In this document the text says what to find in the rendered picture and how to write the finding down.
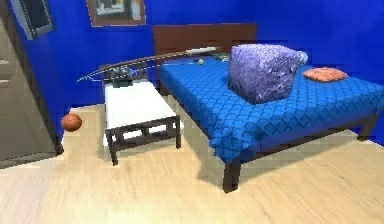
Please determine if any white top dark side table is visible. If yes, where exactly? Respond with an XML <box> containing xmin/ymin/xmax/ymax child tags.
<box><xmin>98</xmin><ymin>63</ymin><xmax>182</xmax><ymax>167</ymax></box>

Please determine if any bed with blue quilt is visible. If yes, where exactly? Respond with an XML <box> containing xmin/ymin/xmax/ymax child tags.
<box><xmin>152</xmin><ymin>22</ymin><xmax>384</xmax><ymax>194</ymax></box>

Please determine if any brown baseball bat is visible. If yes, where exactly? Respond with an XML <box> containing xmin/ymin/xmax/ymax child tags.
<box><xmin>75</xmin><ymin>46</ymin><xmax>224</xmax><ymax>83</ymax></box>

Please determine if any purple pillow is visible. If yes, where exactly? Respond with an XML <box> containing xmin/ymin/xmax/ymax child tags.
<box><xmin>227</xmin><ymin>43</ymin><xmax>309</xmax><ymax>105</ymax></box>

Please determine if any orange basketball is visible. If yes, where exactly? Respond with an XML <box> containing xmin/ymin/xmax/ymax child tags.
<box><xmin>60</xmin><ymin>113</ymin><xmax>83</xmax><ymax>133</ymax></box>

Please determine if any brown framed picture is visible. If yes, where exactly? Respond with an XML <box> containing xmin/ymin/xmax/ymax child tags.
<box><xmin>86</xmin><ymin>0</ymin><xmax>147</xmax><ymax>28</ymax></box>

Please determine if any orange flat cushion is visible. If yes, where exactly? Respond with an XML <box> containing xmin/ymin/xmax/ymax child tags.
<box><xmin>302</xmin><ymin>66</ymin><xmax>349</xmax><ymax>83</ymax></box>

